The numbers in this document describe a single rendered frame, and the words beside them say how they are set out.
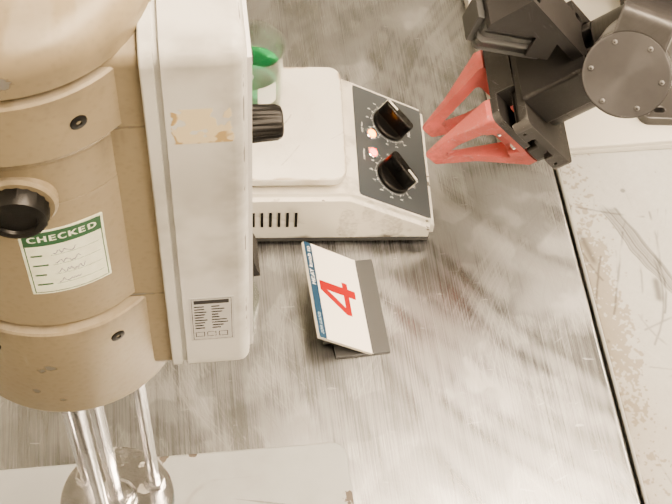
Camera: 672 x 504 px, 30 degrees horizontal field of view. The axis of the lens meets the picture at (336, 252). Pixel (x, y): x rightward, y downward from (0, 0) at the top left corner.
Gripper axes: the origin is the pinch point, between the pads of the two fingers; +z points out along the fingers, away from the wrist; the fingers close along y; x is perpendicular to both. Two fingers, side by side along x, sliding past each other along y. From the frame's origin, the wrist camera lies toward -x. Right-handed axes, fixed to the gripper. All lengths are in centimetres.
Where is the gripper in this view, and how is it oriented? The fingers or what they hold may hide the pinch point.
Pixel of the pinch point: (437, 140)
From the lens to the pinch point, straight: 97.4
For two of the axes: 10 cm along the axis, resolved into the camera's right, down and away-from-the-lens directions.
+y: 0.6, 8.4, -5.5
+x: 6.0, 4.1, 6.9
